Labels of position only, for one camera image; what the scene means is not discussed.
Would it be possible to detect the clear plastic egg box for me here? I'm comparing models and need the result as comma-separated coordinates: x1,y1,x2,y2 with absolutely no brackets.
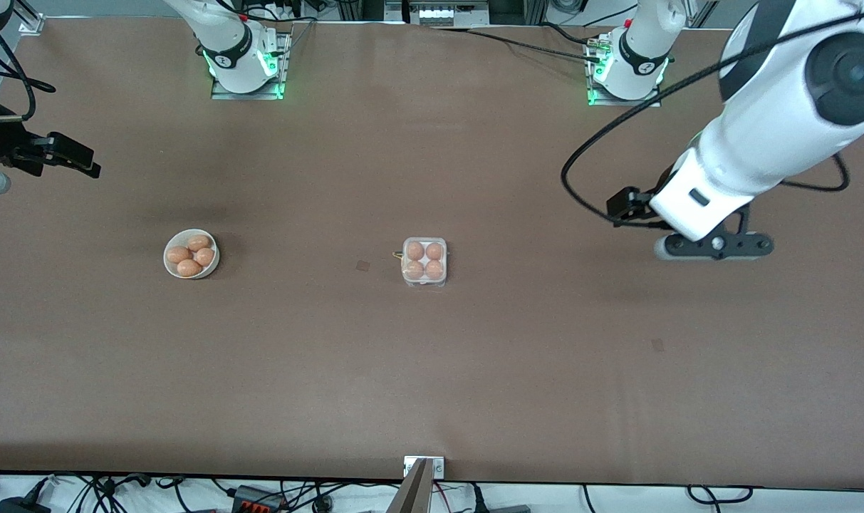
392,237,448,288

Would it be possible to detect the white ceramic bowl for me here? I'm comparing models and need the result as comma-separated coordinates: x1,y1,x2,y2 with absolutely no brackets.
163,229,221,279

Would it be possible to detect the grey terminal block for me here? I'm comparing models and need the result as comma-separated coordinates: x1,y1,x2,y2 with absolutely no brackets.
410,4,457,24

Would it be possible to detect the black orange power strip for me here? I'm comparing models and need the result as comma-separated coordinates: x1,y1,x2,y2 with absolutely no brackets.
232,486,284,513

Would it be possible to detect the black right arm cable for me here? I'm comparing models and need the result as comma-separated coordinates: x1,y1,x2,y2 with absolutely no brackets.
0,32,56,123

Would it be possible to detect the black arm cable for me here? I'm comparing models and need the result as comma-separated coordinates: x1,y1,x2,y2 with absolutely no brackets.
0,32,56,123
561,4,864,230

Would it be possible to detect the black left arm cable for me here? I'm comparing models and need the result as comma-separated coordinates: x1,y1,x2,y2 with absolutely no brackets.
561,4,864,230

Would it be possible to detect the silver table corner bracket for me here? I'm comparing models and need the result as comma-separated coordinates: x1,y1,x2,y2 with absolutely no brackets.
11,0,46,35

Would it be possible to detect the black table cable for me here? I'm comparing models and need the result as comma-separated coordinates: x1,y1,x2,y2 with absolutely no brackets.
432,24,605,63

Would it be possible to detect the black looped floor cable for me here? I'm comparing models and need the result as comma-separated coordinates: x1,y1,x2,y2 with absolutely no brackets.
687,485,754,505

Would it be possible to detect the silver camera mount bracket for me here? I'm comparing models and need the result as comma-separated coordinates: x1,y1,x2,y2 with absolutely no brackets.
403,456,445,480

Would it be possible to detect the brown camera mount post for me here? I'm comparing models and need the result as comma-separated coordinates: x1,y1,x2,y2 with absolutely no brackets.
385,458,434,513

